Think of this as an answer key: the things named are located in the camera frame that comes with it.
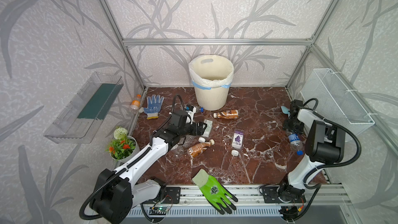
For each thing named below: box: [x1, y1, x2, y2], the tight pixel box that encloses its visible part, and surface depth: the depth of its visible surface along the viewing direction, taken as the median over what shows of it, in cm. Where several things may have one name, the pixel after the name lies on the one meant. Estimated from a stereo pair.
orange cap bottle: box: [130, 93, 142, 111], surface depth 110 cm
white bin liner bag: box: [188, 54, 235, 90], surface depth 100 cm
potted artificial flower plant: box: [105, 127, 140, 163], surface depth 78 cm
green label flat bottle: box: [202, 118, 213, 139], surface depth 97 cm
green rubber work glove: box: [191, 168, 239, 216], surface depth 75 cm
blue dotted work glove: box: [143, 94, 165, 120], surface depth 110 cm
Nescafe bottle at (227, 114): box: [213, 109, 239, 120], surface depth 101 cm
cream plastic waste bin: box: [193, 86, 230, 111], surface depth 99 cm
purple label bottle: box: [231, 128, 245, 157], surface depth 90 cm
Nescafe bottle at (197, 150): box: [187, 138, 216, 159], surface depth 86 cm
